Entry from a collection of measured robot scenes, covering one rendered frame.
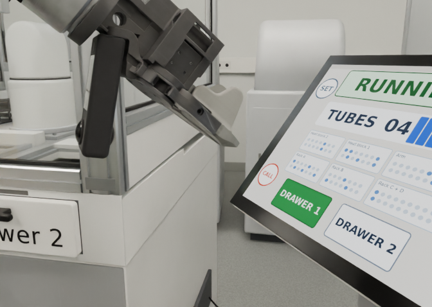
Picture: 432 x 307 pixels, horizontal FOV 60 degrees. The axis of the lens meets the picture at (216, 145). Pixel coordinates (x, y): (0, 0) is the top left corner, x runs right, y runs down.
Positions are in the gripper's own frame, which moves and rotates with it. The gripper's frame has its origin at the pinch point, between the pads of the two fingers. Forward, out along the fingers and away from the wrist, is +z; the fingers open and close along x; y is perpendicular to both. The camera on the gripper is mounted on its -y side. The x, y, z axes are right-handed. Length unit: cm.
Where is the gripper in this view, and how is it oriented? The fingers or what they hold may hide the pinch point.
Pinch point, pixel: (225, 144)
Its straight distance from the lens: 43.6
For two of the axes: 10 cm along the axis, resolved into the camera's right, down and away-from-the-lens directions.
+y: 5.7, -8.1, 1.0
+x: -4.5, -2.0, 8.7
